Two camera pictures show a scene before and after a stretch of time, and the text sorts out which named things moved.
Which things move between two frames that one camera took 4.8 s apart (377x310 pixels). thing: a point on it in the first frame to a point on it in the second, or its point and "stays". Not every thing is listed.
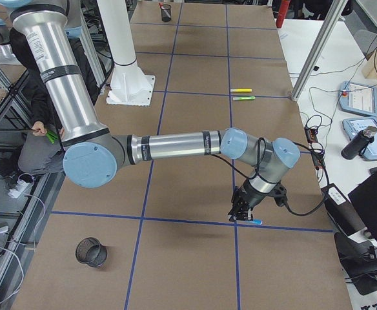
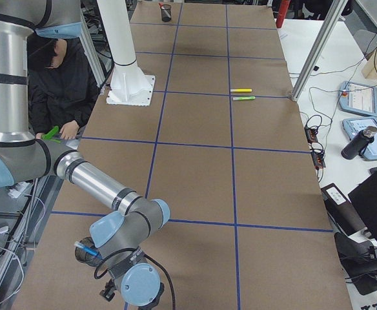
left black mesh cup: (166, 13) stays
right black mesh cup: (91, 251) stays
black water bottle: (355, 148) stays
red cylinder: (282, 13) stays
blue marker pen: (255, 221) to (86, 248)
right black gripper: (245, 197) to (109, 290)
